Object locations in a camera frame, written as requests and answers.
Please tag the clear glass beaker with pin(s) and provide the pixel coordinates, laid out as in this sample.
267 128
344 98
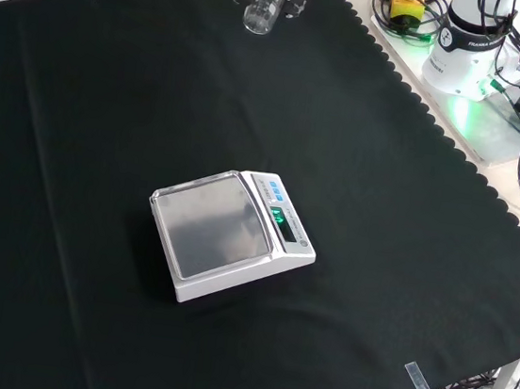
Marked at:
263 10

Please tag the white electronic balance steel pan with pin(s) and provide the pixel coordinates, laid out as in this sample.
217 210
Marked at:
218 227

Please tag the yellow stop button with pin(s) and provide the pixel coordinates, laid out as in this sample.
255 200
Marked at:
407 4

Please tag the black bench cloth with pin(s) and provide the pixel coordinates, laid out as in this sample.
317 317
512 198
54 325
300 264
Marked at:
100 184

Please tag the clear tape strip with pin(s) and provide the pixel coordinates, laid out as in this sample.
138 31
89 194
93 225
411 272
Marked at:
417 379

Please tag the white table leg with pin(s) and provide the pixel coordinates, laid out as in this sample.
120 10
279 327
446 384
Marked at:
510 377

